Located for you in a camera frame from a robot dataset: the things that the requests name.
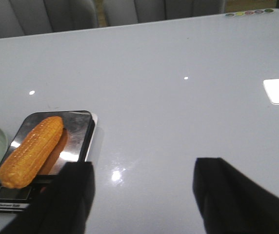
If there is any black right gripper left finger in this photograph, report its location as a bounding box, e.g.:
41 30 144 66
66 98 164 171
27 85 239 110
0 162 95 234

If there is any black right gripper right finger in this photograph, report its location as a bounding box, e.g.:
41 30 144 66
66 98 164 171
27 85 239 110
193 158 279 234

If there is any orange corn cob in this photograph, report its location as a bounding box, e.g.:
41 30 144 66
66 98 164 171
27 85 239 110
0 116 63 189

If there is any digital kitchen scale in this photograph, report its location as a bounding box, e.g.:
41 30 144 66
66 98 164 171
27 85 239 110
0 111 98 214

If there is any coloured round stickers row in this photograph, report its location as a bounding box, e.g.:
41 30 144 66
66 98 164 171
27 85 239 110
224 8 274 18

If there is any grey armchair left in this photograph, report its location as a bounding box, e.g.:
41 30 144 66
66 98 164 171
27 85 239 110
0 0 99 39

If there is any grey armchair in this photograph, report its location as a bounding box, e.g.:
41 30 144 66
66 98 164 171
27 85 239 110
0 0 99 39
103 0 226 26

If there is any grey armchair right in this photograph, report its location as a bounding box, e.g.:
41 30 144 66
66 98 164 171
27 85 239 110
103 0 226 26

